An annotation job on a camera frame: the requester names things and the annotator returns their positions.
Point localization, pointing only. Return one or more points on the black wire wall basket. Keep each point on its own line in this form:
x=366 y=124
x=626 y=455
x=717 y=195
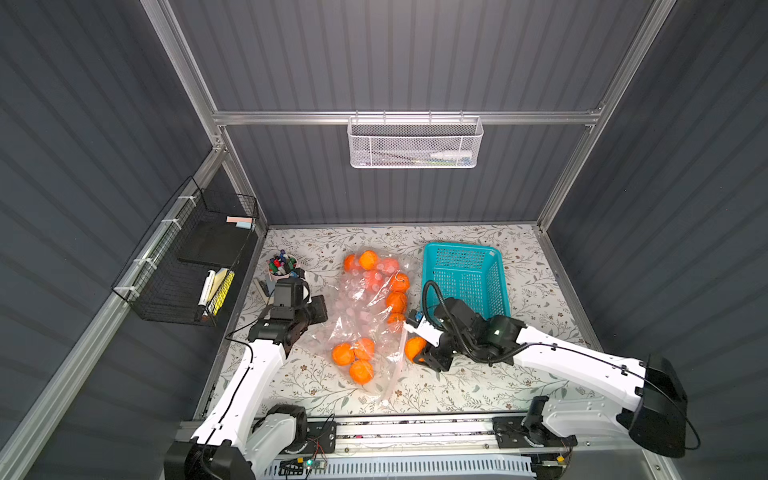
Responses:
x=202 y=231

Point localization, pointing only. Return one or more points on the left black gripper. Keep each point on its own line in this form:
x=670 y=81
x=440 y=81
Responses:
x=288 y=293

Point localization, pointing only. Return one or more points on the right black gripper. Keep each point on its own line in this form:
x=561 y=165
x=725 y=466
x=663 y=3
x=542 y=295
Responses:
x=441 y=346

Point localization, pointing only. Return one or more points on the teal plastic basket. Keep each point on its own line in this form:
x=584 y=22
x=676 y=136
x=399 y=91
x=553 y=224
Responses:
x=472 y=273

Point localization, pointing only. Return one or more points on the yellow marker in basket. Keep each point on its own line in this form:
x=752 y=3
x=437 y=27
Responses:
x=218 y=292

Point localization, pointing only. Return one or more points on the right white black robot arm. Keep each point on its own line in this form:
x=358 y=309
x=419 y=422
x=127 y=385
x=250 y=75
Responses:
x=642 y=400

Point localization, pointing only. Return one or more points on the pink pen cup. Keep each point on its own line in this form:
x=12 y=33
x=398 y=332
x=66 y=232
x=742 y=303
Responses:
x=282 y=265

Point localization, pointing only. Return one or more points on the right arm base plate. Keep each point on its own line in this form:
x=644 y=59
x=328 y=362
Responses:
x=512 y=432

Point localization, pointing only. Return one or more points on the clear pink-dotted zip-top bag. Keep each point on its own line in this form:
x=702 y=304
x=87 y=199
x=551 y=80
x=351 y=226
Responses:
x=358 y=315

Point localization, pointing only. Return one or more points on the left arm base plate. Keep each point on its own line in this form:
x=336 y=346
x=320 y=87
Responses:
x=280 y=434

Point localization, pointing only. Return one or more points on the orange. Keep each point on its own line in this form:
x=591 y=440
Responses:
x=400 y=282
x=343 y=354
x=361 y=371
x=414 y=346
x=397 y=302
x=368 y=260
x=351 y=263

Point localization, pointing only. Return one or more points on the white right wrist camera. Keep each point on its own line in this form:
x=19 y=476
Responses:
x=417 y=323

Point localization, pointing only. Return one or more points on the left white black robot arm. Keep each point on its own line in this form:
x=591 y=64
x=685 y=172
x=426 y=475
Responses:
x=231 y=443

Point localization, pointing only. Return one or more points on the white wire wall basket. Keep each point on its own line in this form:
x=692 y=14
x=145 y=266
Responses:
x=426 y=142

